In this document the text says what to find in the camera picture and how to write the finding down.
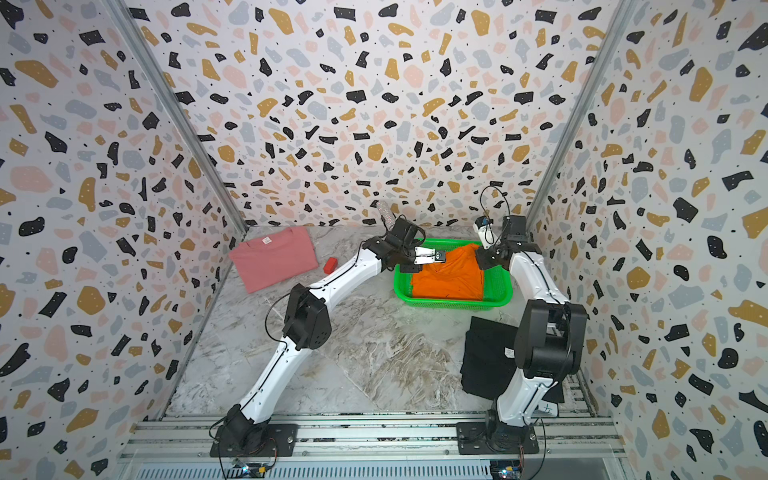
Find aluminium rail frame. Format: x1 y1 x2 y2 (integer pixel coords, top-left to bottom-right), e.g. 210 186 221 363
116 412 634 479

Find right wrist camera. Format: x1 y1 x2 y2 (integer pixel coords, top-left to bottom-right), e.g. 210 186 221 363
473 215 529 249

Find black t-shirt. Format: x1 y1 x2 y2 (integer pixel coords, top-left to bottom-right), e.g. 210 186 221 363
460 314 576 400

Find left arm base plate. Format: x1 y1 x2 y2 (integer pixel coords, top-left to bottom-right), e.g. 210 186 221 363
209 423 298 458

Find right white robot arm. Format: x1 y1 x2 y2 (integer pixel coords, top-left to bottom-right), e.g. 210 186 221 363
476 226 588 450

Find black stand with clear tube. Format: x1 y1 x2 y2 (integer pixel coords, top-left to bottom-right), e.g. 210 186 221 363
376 200 396 230

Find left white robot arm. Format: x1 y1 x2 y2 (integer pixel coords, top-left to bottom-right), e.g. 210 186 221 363
213 216 446 455

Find pink folded t-shirt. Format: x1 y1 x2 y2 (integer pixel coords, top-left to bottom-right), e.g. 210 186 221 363
229 227 318 294

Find green plastic basket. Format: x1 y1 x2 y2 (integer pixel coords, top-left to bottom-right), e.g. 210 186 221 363
393 239 513 311

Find orange t-shirt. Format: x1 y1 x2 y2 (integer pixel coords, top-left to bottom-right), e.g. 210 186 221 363
411 244 484 301

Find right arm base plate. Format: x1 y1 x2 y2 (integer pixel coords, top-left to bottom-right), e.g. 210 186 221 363
456 422 540 455

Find red toy block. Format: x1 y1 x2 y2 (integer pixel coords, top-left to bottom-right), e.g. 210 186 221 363
323 257 338 275

